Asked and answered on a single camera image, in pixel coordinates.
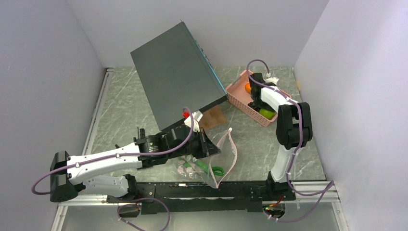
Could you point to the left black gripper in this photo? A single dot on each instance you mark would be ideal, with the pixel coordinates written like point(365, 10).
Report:
point(207, 147)

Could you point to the clear zip top bag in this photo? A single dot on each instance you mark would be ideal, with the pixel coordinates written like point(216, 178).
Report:
point(214, 169)

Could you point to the green apple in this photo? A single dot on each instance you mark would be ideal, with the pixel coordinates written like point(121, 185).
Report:
point(267, 113)

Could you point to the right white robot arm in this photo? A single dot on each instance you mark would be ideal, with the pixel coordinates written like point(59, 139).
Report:
point(293, 128)

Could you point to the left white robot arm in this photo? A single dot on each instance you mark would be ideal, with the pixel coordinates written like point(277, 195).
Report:
point(87, 174)

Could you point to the wooden base board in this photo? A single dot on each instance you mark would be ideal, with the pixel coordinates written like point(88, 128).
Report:
point(212, 118)

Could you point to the pink perforated plastic basket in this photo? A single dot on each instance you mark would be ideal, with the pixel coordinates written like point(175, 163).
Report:
point(240, 98)

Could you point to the black grape bunch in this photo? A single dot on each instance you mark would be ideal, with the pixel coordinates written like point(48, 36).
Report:
point(253, 106)

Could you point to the dark tilted monitor panel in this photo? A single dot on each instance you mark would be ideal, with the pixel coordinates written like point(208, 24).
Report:
point(175, 73)

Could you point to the orange green mango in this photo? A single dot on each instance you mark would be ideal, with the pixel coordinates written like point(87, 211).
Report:
point(247, 88)

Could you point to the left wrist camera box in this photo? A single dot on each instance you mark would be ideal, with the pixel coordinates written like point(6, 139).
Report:
point(193, 120)

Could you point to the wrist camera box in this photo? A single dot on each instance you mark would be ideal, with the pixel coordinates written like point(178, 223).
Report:
point(271, 81)
point(193, 120)

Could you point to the black front rail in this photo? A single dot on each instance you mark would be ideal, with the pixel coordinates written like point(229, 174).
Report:
point(250, 196)

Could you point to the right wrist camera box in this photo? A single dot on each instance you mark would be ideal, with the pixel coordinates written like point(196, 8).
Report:
point(271, 81)

